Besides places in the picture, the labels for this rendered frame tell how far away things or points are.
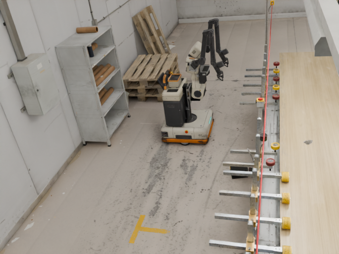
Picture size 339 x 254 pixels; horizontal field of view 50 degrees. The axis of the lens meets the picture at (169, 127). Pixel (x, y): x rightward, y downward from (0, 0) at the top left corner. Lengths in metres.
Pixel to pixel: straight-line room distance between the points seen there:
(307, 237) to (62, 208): 2.91
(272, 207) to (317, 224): 0.58
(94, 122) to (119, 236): 1.91
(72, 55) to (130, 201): 2.02
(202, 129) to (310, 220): 2.52
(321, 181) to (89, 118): 3.33
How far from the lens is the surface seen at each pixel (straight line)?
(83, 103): 5.19
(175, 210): 4.15
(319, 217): 2.83
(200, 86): 4.84
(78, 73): 5.00
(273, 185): 3.46
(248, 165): 3.30
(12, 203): 4.45
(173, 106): 4.87
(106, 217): 4.26
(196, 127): 4.98
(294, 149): 3.45
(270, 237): 3.03
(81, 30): 5.34
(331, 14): 1.56
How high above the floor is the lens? 2.87
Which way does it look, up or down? 31 degrees down
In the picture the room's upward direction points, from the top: 8 degrees counter-clockwise
